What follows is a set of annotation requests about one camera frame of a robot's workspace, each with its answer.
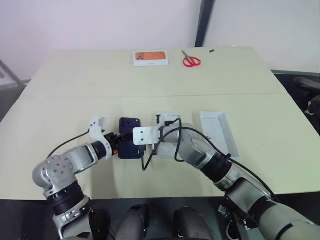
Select white phone box lid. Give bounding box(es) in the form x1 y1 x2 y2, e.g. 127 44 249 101
199 110 240 159

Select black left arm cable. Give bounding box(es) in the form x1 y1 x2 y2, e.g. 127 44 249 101
46 129 91 159

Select grey metal rack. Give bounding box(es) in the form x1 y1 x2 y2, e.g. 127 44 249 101
0 58 27 91

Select red handled scissors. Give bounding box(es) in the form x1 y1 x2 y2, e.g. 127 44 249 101
181 49 202 68

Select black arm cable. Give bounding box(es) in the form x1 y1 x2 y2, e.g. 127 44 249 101
46 129 91 159
140 117 279 202

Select black office chair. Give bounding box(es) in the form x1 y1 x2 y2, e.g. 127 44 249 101
291 76 320 127

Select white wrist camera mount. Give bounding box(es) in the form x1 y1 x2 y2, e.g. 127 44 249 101
87 115 114 161
132 126 163 147

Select white phone box base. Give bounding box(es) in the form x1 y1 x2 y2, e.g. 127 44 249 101
151 112 182 161

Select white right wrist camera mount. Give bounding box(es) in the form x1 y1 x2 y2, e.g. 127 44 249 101
132 126 163 147

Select dark rounded grey shape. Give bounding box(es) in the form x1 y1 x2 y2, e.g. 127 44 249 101
116 203 151 240
173 205 215 240

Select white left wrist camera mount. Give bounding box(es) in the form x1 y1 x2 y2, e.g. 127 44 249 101
87 115 114 161

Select orange printed phone box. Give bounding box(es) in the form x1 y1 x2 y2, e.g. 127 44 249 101
132 50 171 68

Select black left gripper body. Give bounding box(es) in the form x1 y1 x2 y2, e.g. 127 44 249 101
104 132 122 156

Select dark blue smartphone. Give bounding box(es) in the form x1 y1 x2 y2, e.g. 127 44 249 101
117 117 142 160

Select dark vertical post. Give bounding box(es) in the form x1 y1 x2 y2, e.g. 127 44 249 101
193 0 217 48

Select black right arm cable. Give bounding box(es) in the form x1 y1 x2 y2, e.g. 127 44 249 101
140 117 279 202

